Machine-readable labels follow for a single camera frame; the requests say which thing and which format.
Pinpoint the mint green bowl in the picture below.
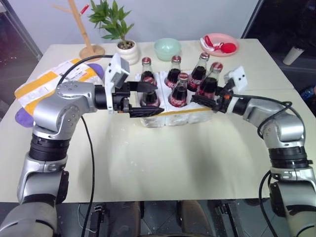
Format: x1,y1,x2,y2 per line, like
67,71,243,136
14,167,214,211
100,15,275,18
154,38,181,61

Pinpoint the purple cloth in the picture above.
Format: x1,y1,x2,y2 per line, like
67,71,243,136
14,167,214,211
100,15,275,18
14,63,106,128

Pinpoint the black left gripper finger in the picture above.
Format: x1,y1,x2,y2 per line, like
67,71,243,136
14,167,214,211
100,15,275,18
128,82,158,93
128,107,165,119

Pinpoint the glass cola bottle red cap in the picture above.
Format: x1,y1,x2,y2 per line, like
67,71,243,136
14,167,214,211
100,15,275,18
168,73,190,108
164,55,183,88
140,56,157,84
187,52,210,93
196,62,224,99
139,76,161,108

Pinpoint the blue patterned object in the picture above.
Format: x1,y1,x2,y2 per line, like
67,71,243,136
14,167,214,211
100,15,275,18
300,85,316,100

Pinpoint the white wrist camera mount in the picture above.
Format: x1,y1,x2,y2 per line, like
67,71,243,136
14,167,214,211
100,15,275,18
103,53,131,116
223,65,248,93

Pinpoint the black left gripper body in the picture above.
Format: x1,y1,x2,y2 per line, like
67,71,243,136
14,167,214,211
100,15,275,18
112,82,132,115

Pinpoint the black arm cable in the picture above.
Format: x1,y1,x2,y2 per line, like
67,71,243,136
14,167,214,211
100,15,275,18
231,92,293,237
56,54,115,237

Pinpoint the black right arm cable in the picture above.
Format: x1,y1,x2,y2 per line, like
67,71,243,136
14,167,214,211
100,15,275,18
231,92,293,237

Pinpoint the wooden branch stand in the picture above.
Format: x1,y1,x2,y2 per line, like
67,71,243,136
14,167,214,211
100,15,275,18
50,0,106,60

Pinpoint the red and white rope toy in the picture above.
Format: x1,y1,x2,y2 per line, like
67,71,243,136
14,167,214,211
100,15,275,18
201,35,237,54

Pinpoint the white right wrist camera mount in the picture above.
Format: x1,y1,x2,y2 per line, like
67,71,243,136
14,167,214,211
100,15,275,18
223,65,248,93

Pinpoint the pink plate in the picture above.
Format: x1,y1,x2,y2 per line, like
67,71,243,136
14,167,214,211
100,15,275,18
199,33,239,58

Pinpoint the white cup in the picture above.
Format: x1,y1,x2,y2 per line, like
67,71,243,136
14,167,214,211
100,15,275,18
282,46,304,66

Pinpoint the green plant in white pot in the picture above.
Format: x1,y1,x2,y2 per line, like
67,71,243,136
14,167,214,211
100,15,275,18
87,0,140,66

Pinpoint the yellow white mailer bag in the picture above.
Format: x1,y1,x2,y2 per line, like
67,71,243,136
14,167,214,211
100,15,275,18
14,58,104,117

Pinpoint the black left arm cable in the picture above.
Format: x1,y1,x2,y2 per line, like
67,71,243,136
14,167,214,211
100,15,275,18
56,54,115,237

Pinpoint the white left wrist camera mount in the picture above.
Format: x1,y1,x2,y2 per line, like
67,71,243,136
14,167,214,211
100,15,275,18
103,53,131,116

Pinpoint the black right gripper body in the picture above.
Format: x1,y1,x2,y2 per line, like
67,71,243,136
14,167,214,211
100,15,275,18
213,79,235,114

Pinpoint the white foam crate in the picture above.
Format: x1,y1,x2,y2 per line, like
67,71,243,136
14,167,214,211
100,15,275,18
134,70,214,128

